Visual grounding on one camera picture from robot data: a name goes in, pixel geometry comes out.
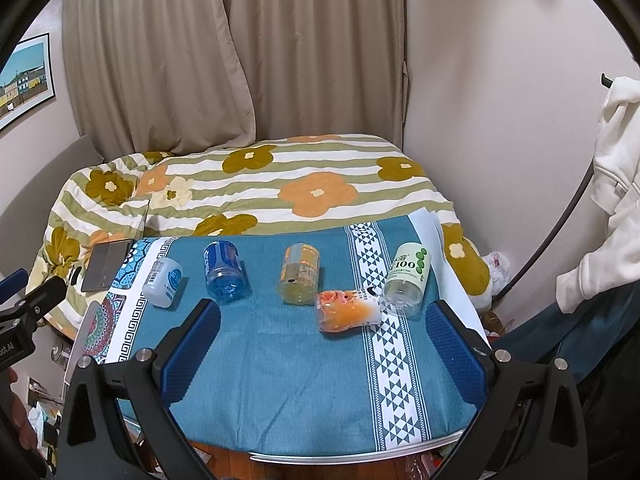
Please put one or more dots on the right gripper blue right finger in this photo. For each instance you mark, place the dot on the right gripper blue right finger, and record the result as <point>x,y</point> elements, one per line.
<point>463,352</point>

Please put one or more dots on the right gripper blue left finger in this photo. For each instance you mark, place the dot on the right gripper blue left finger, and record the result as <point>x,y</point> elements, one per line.
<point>183,349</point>

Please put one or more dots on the small white blue cup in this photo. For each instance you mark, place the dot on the small white blue cup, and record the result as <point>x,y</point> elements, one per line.
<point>162,284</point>

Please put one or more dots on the blue plastic cup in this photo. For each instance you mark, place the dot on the blue plastic cup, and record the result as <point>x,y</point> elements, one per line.
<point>225,278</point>

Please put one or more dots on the orange fruit label cup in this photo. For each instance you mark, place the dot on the orange fruit label cup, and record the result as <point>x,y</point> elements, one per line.
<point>341,310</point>

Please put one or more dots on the orange grey label cup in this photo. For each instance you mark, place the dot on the orange grey label cup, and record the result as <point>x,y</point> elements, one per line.
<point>299,275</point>

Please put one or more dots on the white plastic bag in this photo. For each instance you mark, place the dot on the white plastic bag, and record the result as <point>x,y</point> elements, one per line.
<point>499,271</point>

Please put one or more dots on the dark blue trousers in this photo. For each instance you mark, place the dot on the dark blue trousers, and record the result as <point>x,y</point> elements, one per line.
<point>582,338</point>

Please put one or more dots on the teal patterned cloth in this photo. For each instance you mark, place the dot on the teal patterned cloth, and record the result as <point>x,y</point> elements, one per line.
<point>272,384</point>

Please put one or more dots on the white hoodie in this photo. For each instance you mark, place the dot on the white hoodie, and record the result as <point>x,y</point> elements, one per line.
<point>615,190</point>

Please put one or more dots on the floral striped duvet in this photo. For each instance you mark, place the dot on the floral striped duvet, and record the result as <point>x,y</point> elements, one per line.
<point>299,184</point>

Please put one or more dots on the beige curtain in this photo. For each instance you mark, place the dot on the beige curtain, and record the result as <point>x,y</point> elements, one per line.
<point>186,75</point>

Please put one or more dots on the framed wall picture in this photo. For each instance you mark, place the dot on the framed wall picture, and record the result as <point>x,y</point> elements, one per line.
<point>26,80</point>

